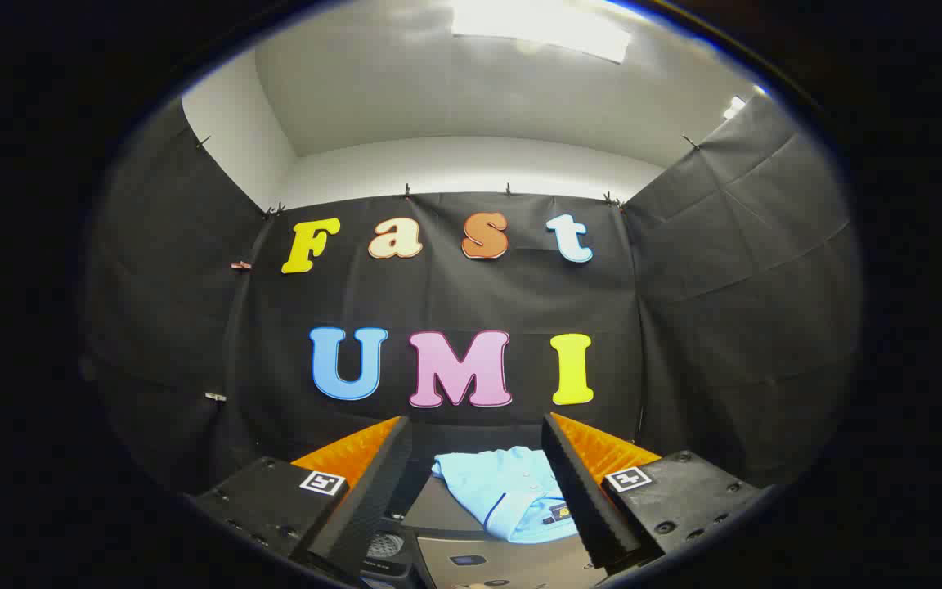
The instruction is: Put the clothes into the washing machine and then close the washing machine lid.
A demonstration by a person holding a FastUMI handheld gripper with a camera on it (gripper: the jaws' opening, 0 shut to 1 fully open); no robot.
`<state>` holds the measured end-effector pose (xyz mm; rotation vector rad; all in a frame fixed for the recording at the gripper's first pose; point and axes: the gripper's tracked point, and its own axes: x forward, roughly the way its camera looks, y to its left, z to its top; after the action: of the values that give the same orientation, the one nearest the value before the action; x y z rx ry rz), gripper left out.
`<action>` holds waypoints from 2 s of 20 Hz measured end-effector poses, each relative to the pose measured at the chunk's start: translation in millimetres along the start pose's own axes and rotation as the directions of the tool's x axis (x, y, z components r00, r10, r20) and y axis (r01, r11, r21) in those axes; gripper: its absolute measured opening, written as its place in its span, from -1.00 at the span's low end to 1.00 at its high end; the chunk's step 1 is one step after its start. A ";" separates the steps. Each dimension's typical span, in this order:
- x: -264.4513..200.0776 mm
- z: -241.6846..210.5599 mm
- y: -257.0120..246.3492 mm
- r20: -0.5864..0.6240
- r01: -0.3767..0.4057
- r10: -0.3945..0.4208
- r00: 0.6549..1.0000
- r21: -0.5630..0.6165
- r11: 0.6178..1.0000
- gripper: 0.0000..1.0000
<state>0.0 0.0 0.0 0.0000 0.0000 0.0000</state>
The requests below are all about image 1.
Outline large ceiling light panel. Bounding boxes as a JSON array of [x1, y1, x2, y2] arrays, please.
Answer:
[[451, 0, 632, 65]]

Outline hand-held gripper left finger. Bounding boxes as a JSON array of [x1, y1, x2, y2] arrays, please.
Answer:
[[193, 415, 413, 586]]

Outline light blue polo shirt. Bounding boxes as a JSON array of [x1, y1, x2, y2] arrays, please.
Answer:
[[432, 446, 582, 546]]

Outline black backdrop cloth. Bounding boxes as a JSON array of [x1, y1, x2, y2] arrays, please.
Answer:
[[83, 92, 863, 496]]

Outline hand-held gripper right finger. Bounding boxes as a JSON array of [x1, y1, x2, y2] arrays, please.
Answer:
[[541, 413, 768, 573]]

